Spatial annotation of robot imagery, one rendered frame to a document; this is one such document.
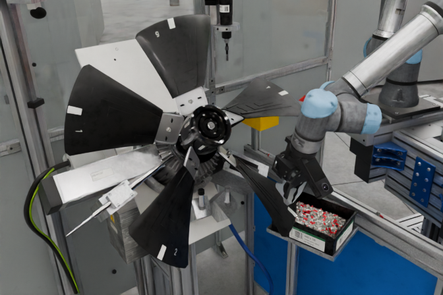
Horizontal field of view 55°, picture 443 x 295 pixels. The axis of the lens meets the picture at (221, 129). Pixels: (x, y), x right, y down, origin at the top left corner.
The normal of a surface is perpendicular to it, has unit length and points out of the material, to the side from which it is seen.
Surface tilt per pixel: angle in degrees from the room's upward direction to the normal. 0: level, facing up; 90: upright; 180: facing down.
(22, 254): 90
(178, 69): 59
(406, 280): 90
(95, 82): 72
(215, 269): 0
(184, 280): 90
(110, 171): 50
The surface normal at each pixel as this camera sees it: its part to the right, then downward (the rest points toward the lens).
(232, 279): -0.03, -0.91
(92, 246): 0.59, 0.33
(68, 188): 0.44, -0.33
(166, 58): -0.23, -0.10
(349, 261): -0.80, 0.27
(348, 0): 0.18, 0.41
